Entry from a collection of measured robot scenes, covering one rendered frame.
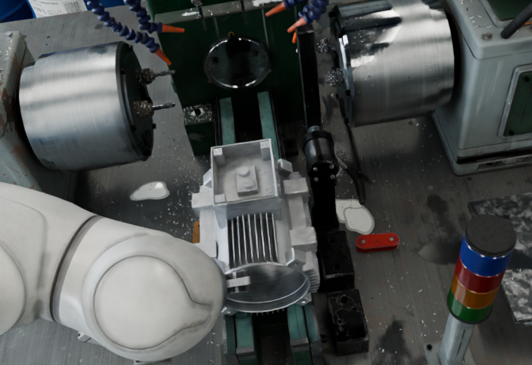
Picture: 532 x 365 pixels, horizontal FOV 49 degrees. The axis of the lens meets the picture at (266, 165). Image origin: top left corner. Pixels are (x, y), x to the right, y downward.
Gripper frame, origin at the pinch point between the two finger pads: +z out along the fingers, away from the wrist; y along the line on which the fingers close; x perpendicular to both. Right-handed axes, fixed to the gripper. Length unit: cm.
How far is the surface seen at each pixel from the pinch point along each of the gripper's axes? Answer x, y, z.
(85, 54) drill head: -47, 22, 20
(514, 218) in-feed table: -3, -52, 23
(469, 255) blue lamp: 1.1, -33.3, -11.1
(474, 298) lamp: 7.0, -34.8, -3.9
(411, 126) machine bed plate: -29, -44, 52
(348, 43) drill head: -39, -28, 17
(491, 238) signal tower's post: -0.5, -35.8, -12.9
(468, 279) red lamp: 4.2, -33.7, -7.0
